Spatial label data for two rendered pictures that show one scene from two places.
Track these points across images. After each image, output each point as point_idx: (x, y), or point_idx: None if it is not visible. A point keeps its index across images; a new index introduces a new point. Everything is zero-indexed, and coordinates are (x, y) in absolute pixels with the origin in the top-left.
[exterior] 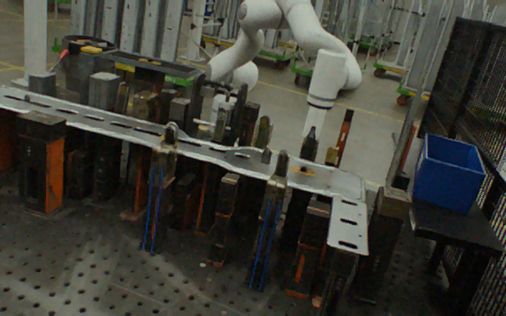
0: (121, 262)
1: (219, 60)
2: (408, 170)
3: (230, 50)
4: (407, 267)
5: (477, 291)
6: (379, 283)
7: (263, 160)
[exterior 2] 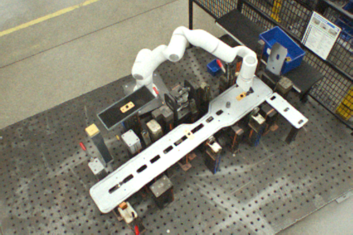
0: (220, 184)
1: (144, 70)
2: None
3: (150, 63)
4: None
5: None
6: None
7: (229, 107)
